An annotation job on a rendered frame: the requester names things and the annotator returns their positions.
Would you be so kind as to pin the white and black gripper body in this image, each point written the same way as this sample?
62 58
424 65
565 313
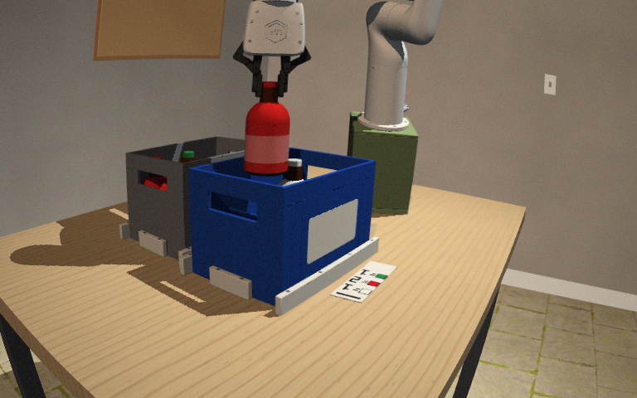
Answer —
274 28

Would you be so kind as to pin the grey plastic crate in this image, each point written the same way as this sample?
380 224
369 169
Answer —
167 214

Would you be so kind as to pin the blue plastic crate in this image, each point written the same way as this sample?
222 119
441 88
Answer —
288 233

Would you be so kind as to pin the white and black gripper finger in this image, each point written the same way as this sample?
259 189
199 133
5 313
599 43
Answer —
287 67
253 66

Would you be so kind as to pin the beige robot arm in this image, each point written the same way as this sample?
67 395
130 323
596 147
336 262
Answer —
389 25

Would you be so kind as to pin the white paper pick list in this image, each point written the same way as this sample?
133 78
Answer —
364 282

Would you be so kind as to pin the red bottle with pink label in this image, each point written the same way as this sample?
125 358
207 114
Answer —
157 181
267 134

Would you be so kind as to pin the green bottle with pale green label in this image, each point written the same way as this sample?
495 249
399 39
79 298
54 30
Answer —
187 156

